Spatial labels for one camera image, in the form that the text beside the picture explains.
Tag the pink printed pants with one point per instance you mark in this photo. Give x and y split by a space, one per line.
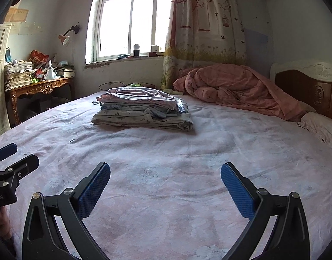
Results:
139 97

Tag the window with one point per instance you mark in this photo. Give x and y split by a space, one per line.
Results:
120 24

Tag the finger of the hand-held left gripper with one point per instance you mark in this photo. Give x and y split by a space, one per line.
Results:
26 165
6 151

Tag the carved wooden desk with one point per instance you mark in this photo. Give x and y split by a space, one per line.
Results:
44 86

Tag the person's left hand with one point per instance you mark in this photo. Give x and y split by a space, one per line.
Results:
3 222

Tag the printed curtain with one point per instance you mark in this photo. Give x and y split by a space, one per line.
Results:
204 19

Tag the pink wall lamp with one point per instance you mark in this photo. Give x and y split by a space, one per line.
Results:
65 38

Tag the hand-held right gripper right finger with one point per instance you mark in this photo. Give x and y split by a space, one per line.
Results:
237 192

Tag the wooden headboard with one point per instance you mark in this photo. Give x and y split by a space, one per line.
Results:
312 89

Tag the pale hairbrush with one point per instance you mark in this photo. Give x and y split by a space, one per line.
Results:
170 91

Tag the stack of folded clothes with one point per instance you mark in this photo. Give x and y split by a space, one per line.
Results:
139 122

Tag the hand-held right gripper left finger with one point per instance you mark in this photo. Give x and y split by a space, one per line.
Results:
94 189

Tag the red carton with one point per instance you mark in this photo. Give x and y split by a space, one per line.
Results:
38 56

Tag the bed with pink sheet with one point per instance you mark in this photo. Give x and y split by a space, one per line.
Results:
182 146

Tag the pale pink pillow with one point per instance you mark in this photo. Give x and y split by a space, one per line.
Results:
323 127

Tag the stack of papers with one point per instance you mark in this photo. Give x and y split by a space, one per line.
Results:
18 74

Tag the stack of books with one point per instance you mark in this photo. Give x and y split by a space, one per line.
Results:
65 71

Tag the white bottle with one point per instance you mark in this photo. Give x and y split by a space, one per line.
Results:
50 73

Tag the green packet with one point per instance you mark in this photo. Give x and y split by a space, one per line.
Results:
134 84

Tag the folded grey-blue garment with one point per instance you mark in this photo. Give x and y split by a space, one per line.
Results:
122 108

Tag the flat red box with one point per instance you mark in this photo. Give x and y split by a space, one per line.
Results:
154 54

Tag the beige wall certificate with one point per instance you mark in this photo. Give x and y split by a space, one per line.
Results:
17 15

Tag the salmon quilt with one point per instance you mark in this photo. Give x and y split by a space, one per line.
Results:
236 86

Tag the small white box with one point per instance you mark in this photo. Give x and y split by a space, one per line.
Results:
155 48

